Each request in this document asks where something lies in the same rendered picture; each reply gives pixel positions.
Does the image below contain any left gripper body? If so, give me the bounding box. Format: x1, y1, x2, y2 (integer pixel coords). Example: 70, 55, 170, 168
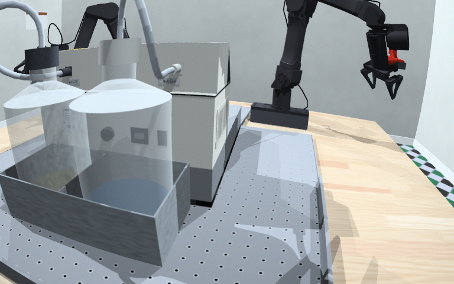
363, 49, 404, 84

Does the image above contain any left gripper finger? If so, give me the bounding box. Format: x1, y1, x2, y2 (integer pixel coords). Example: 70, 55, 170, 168
360, 68, 376, 89
385, 75, 403, 100

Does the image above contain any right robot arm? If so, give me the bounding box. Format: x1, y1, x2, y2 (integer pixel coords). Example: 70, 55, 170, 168
51, 2, 119, 51

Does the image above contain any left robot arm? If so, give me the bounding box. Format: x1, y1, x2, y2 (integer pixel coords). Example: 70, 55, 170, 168
251, 0, 409, 117

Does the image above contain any white flexible hose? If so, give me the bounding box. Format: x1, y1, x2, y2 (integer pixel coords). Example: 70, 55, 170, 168
0, 1, 63, 80

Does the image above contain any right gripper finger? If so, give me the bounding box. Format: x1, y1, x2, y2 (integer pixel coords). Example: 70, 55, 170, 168
14, 59, 28, 75

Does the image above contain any grey flexible hose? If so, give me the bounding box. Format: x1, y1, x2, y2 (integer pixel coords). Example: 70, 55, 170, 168
117, 0, 175, 79

